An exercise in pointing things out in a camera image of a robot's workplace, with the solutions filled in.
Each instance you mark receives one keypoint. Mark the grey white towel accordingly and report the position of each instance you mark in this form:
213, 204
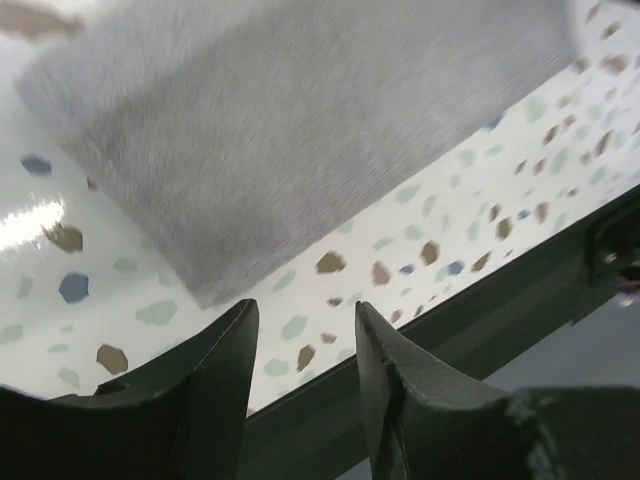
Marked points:
236, 134

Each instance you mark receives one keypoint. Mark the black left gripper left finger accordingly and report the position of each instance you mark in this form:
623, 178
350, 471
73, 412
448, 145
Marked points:
179, 416

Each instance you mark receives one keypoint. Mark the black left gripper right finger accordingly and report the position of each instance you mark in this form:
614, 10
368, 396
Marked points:
424, 419

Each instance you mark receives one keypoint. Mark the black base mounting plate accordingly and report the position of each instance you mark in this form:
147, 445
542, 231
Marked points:
316, 431

